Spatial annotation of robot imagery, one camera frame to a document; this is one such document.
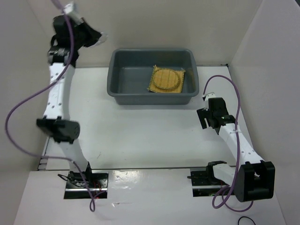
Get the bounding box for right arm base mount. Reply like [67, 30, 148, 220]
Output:
[187, 167, 226, 197]

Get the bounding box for round bamboo coaster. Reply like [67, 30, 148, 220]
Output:
[151, 68, 181, 91]

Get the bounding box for black cable loop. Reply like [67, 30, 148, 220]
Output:
[238, 217, 256, 225]

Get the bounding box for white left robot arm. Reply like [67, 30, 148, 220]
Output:
[36, 15, 102, 188]

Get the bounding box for square bamboo mat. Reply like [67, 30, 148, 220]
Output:
[147, 65, 185, 93]

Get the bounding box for grey plastic bin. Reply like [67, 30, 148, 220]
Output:
[107, 48, 199, 105]

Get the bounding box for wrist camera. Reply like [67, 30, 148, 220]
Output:
[202, 92, 216, 101]
[63, 1, 83, 25]

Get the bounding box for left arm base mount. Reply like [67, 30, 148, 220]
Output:
[57, 170, 110, 200]

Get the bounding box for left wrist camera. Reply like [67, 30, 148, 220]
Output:
[63, 1, 83, 25]

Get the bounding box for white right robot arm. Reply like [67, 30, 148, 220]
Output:
[197, 93, 275, 202]

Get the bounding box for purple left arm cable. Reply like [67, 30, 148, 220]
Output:
[5, 0, 106, 212]

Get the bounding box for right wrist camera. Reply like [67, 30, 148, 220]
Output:
[202, 92, 216, 101]

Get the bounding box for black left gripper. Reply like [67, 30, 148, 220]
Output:
[73, 18, 103, 49]

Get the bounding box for clear plastic cup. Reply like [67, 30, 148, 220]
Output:
[95, 32, 108, 46]

